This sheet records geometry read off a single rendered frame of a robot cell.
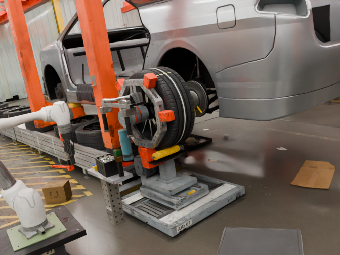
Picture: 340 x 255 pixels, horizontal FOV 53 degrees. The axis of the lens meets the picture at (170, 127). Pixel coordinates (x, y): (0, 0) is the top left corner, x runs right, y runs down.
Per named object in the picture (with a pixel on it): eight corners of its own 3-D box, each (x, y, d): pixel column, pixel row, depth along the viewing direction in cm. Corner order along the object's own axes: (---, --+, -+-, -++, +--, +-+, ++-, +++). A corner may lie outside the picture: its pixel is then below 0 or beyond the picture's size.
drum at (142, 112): (151, 121, 269) (147, 104, 266) (128, 128, 257) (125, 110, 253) (140, 120, 280) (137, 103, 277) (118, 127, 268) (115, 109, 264)
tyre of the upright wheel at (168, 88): (143, 123, 325) (190, 156, 283) (122, 130, 311) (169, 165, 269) (146, 56, 293) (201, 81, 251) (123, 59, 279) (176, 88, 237)
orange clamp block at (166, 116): (167, 119, 254) (175, 119, 247) (159, 121, 249) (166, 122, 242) (165, 110, 252) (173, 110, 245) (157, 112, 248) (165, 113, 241)
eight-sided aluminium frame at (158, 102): (170, 149, 259) (160, 78, 246) (164, 152, 255) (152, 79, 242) (131, 140, 300) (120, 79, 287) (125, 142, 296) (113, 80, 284)
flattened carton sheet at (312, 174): (336, 165, 326) (336, 162, 325) (328, 190, 282) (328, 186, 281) (303, 163, 342) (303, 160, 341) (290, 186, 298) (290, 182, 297)
